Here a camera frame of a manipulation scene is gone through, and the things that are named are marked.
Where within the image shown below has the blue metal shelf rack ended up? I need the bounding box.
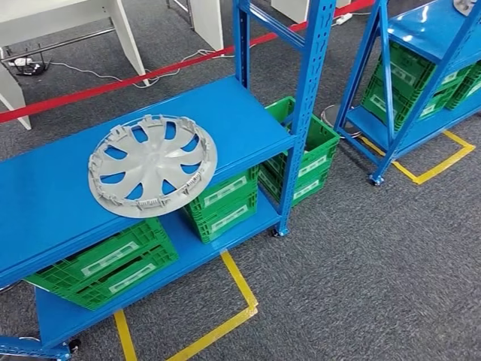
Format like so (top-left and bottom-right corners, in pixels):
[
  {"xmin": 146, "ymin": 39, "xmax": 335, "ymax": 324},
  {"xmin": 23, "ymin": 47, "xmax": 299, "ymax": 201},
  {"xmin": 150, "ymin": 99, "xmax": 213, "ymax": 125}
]
[
  {"xmin": 0, "ymin": 0, "xmax": 337, "ymax": 361},
  {"xmin": 333, "ymin": 0, "xmax": 481, "ymax": 187}
]

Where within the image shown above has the grey metal part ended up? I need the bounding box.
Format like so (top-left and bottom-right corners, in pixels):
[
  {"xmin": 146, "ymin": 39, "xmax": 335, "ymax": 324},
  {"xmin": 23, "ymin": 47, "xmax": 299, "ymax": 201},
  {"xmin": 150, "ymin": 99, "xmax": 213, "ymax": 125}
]
[{"xmin": 452, "ymin": 0, "xmax": 478, "ymax": 17}]

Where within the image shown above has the yellow floor tape strip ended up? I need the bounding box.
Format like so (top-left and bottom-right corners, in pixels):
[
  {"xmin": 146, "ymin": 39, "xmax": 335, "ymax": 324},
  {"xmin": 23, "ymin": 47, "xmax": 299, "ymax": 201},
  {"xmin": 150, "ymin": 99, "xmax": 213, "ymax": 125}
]
[
  {"xmin": 165, "ymin": 305, "xmax": 259, "ymax": 361},
  {"xmin": 113, "ymin": 309, "xmax": 139, "ymax": 361},
  {"xmin": 220, "ymin": 250, "xmax": 259, "ymax": 312}
]

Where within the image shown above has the silver wheel hubcap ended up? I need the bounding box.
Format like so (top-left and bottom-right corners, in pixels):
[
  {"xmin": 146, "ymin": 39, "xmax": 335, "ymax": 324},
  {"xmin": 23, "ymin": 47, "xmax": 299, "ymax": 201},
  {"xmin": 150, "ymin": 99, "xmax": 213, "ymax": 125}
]
[{"xmin": 87, "ymin": 114, "xmax": 219, "ymax": 219}]

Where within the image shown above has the grey round stand base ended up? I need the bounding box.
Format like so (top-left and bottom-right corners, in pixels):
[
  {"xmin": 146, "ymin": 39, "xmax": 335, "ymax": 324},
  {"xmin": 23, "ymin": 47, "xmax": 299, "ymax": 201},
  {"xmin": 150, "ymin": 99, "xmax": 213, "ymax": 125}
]
[{"xmin": 320, "ymin": 103, "xmax": 361, "ymax": 139}]

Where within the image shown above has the red floor tape line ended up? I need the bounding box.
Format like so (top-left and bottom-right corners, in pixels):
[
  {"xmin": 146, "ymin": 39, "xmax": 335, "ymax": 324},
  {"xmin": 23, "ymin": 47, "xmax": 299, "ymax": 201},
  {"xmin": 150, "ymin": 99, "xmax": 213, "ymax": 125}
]
[{"xmin": 0, "ymin": 0, "xmax": 377, "ymax": 125}]

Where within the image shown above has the yellow floor tape marking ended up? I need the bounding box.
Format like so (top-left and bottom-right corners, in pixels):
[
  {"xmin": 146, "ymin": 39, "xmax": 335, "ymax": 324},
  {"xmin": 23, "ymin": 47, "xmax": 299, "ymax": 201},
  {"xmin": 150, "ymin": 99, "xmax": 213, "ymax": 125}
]
[{"xmin": 358, "ymin": 130, "xmax": 476, "ymax": 187}]

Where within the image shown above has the black router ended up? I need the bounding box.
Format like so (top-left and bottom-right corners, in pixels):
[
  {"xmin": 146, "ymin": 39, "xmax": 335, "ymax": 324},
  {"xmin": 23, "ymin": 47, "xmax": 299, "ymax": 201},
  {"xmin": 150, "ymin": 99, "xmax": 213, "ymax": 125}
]
[{"xmin": 8, "ymin": 47, "xmax": 52, "ymax": 77}]

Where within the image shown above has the white floor cable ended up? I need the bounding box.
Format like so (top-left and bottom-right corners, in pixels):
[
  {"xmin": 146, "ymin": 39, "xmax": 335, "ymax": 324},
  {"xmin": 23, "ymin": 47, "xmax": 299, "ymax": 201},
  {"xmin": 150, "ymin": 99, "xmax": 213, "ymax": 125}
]
[{"xmin": 49, "ymin": 44, "xmax": 256, "ymax": 89}]

